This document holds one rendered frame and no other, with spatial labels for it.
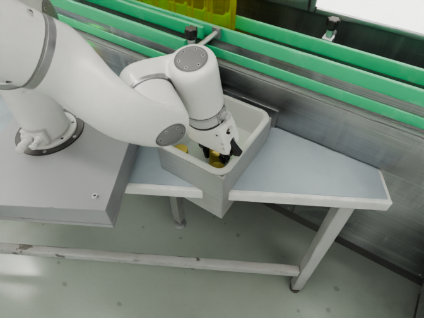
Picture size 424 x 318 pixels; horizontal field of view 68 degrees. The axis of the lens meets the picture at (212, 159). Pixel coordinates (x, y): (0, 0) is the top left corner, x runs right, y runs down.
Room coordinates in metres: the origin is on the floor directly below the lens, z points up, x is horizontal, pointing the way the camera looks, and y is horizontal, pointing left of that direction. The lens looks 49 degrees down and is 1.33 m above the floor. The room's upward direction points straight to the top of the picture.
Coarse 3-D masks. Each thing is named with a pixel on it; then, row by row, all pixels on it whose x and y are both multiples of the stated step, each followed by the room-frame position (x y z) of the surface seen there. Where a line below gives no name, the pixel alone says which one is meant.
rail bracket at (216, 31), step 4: (188, 28) 0.63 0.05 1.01; (192, 28) 0.63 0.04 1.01; (196, 28) 0.64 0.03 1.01; (212, 28) 0.73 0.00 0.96; (216, 28) 0.72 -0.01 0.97; (220, 28) 0.72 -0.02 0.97; (188, 32) 0.63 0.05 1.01; (192, 32) 0.63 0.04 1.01; (196, 32) 0.63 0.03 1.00; (212, 32) 0.73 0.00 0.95; (216, 32) 0.72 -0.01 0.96; (220, 32) 0.72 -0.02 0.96; (188, 36) 0.63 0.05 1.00; (192, 36) 0.63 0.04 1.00; (196, 36) 0.63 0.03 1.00; (208, 36) 0.70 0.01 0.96; (212, 36) 0.70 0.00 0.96; (216, 36) 0.72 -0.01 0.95; (220, 36) 0.72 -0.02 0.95; (188, 40) 0.63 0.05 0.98; (192, 40) 0.63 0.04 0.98; (204, 40) 0.68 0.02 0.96; (208, 40) 0.68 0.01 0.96; (188, 44) 0.64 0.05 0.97; (200, 44) 0.66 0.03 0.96; (204, 44) 0.67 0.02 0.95
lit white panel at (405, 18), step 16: (320, 0) 0.77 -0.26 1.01; (336, 0) 0.75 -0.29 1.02; (352, 0) 0.73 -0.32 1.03; (368, 0) 0.71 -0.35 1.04; (384, 0) 0.69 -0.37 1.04; (400, 0) 0.68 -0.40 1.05; (416, 0) 0.66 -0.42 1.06; (368, 16) 0.70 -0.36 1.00; (384, 16) 0.69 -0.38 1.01; (400, 16) 0.67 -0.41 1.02; (416, 16) 0.66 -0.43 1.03
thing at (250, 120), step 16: (224, 96) 0.62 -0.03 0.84; (240, 112) 0.59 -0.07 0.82; (256, 112) 0.57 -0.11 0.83; (240, 128) 0.58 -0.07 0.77; (256, 128) 0.51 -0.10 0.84; (176, 144) 0.50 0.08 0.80; (192, 144) 0.53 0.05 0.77; (240, 144) 0.53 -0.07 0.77; (192, 160) 0.41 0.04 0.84; (208, 160) 0.47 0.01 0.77
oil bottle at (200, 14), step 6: (192, 0) 0.78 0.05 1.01; (198, 0) 0.78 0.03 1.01; (204, 0) 0.77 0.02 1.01; (192, 6) 0.79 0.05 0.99; (198, 6) 0.78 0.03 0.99; (204, 6) 0.77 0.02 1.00; (192, 12) 0.79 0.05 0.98; (198, 12) 0.78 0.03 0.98; (204, 12) 0.77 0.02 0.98; (198, 18) 0.78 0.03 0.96; (204, 18) 0.77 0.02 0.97
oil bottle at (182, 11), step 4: (172, 0) 0.82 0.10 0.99; (176, 0) 0.81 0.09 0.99; (180, 0) 0.81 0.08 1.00; (184, 0) 0.80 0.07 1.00; (172, 4) 0.82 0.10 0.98; (176, 4) 0.81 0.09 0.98; (180, 4) 0.81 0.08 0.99; (184, 4) 0.80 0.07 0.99; (172, 8) 0.82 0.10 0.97; (176, 8) 0.82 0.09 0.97; (180, 8) 0.81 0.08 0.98; (184, 8) 0.80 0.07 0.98; (176, 12) 0.82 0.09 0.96; (180, 12) 0.81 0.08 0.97; (184, 12) 0.80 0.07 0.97
